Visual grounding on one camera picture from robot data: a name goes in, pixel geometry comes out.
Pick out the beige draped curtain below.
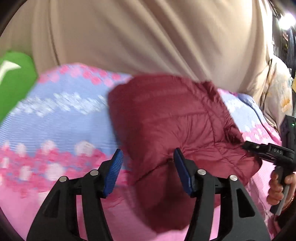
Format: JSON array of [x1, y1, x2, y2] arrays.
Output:
[[1, 1, 273, 100]]

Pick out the green round cushion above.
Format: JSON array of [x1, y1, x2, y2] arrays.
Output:
[[1, 51, 38, 121]]

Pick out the person's right hand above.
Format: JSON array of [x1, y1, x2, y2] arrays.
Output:
[[266, 170, 295, 209]]

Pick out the maroon puffer jacket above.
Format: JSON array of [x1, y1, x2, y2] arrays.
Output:
[[108, 75, 262, 233]]

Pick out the pink and blue floral bedsheet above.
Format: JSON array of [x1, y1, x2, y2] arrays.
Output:
[[1, 64, 280, 240]]

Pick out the grey floral fabric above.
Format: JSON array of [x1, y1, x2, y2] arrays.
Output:
[[259, 56, 293, 131]]

